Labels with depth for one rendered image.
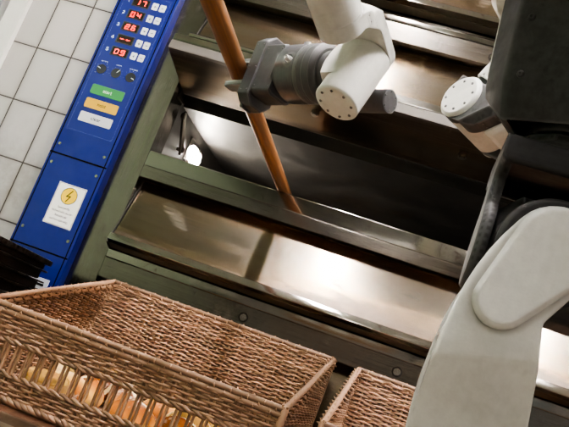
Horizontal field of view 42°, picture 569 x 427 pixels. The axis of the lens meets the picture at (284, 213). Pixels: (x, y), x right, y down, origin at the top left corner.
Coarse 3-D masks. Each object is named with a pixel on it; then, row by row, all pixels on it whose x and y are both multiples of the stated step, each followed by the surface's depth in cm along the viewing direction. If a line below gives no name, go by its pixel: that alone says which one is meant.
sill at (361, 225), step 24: (168, 168) 182; (192, 168) 181; (240, 192) 178; (264, 192) 177; (312, 216) 174; (336, 216) 173; (384, 240) 170; (408, 240) 170; (432, 240) 169; (456, 264) 167
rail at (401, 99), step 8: (176, 40) 174; (184, 40) 174; (192, 40) 174; (200, 40) 174; (208, 48) 173; (216, 48) 172; (248, 56) 171; (400, 96) 164; (408, 104) 163; (416, 104) 163; (424, 104) 163; (432, 104) 163; (440, 112) 162
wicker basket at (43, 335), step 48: (48, 288) 144; (96, 288) 164; (0, 336) 124; (48, 336) 123; (96, 336) 121; (144, 336) 165; (192, 336) 165; (240, 336) 164; (0, 384) 122; (48, 384) 121; (144, 384) 119; (192, 384) 117; (240, 384) 159
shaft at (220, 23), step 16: (208, 0) 96; (208, 16) 100; (224, 16) 101; (224, 32) 104; (224, 48) 109; (240, 64) 115; (256, 128) 139; (272, 144) 149; (272, 160) 156; (272, 176) 168; (288, 192) 181
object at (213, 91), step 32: (192, 64) 177; (224, 64) 171; (192, 96) 191; (224, 96) 184; (320, 128) 181; (352, 128) 176; (384, 128) 170; (416, 128) 165; (448, 128) 161; (416, 160) 178; (448, 160) 173; (480, 160) 168
